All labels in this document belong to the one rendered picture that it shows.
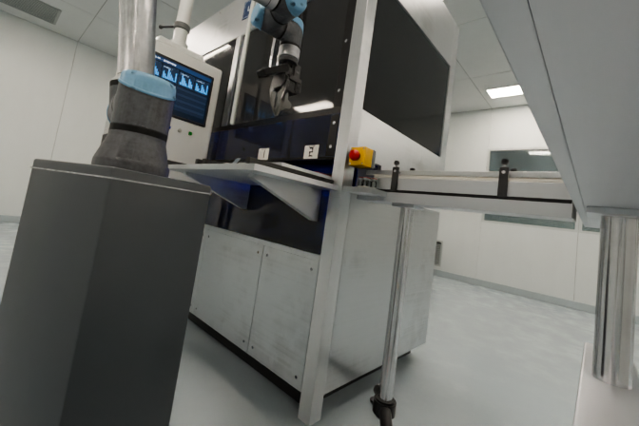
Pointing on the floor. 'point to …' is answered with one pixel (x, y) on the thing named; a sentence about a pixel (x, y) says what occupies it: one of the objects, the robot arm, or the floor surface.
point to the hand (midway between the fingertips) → (275, 111)
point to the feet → (385, 411)
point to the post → (316, 362)
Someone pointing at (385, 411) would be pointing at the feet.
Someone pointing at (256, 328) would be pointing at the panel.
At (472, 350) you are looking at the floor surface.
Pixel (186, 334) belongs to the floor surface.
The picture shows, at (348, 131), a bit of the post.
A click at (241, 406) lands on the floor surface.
